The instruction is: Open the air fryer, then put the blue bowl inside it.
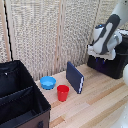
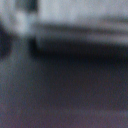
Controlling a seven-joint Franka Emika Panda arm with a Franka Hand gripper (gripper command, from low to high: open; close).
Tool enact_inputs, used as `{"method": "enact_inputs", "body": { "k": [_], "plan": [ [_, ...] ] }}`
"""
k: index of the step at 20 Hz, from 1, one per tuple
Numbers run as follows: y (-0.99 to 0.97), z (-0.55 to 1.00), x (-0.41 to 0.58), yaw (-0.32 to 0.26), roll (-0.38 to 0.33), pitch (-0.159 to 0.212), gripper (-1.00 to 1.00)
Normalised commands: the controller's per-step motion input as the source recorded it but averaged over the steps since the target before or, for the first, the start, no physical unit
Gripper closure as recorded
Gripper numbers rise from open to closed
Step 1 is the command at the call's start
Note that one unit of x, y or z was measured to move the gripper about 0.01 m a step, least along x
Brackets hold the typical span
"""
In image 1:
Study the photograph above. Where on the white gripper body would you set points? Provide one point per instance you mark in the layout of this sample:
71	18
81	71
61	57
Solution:
101	55

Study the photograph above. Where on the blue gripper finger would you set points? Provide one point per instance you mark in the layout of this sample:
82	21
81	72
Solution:
97	60
103	61

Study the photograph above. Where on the black air fryer drawer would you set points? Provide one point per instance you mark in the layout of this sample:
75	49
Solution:
100	66

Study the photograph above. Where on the blue plastic bowl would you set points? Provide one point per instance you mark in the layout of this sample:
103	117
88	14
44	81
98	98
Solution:
48	82

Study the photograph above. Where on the black air fryer housing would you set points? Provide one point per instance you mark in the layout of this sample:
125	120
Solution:
116	68

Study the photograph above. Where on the dark blue book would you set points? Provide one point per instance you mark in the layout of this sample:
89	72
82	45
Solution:
73	76

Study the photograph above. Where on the red plastic cup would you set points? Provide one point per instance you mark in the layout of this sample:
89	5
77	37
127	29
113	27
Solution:
62	93

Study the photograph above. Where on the woven rattan folding screen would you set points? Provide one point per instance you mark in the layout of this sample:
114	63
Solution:
40	33

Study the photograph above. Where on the black fabric storage box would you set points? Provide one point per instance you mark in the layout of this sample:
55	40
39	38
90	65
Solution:
20	100

